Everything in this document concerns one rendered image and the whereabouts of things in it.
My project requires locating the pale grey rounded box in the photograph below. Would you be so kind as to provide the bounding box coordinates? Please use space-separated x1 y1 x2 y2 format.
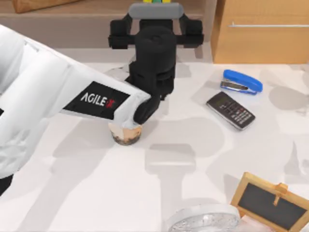
128 2 185 20

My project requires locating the wooden open shelf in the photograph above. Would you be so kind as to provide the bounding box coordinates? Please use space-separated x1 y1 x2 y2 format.
0 0 218 50

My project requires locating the wooden cupboard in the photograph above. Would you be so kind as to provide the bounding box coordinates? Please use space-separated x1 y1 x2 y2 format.
211 0 309 65

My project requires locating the blue stapler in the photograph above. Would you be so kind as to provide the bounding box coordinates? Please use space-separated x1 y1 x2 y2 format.
219 69 264 96

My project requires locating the brown milk tea cup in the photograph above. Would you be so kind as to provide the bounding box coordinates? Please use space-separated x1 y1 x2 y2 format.
108 121 143 146

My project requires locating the clear glass white-rimmed dish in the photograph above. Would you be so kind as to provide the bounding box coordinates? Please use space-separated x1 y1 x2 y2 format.
166 203 241 232

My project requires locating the wooden framed blackboard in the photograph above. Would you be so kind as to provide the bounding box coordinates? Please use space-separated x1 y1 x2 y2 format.
229 172 309 232

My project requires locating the pale pink flat box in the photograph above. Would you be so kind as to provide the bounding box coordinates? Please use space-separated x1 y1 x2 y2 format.
238 215 275 232

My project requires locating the long metal handle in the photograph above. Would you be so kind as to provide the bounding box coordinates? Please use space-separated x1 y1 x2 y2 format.
227 21 309 28

